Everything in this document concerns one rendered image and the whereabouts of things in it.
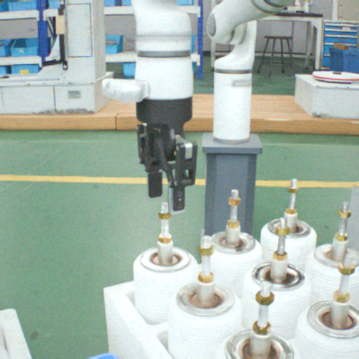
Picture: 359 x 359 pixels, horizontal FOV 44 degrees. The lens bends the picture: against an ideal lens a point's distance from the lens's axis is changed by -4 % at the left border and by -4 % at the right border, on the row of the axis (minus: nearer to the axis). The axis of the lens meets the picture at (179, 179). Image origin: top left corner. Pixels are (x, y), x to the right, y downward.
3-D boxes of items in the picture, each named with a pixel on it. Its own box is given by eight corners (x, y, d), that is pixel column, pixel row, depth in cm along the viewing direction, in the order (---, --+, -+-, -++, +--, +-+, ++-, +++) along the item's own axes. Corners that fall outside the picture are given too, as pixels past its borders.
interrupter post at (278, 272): (289, 281, 62) (292, 260, 61) (274, 284, 62) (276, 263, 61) (281, 272, 64) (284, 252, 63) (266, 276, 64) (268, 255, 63)
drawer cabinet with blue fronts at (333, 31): (311, 69, 623) (313, 19, 600) (343, 70, 620) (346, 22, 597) (320, 74, 567) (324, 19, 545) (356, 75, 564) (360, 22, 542)
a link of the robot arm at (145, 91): (98, 94, 60) (97, 48, 58) (173, 89, 65) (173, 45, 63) (123, 105, 53) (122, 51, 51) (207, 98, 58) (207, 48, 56)
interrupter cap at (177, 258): (140, 276, 64) (140, 271, 64) (139, 251, 71) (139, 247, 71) (194, 273, 65) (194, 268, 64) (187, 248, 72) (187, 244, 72)
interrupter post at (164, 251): (157, 265, 67) (157, 245, 66) (156, 258, 69) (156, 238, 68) (174, 265, 67) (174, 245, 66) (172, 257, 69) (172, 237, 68)
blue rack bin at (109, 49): (94, 52, 557) (94, 35, 551) (124, 51, 556) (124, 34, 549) (85, 54, 510) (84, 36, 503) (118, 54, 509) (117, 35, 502)
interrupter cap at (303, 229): (264, 220, 82) (265, 217, 81) (306, 221, 81) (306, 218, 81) (269, 240, 74) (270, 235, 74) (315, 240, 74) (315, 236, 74)
